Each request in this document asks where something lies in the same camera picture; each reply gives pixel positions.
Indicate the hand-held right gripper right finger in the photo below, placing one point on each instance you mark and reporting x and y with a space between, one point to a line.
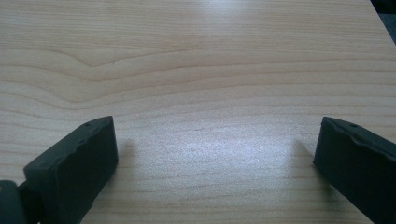
358 161

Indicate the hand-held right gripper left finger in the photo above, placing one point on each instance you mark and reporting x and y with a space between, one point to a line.
74 169

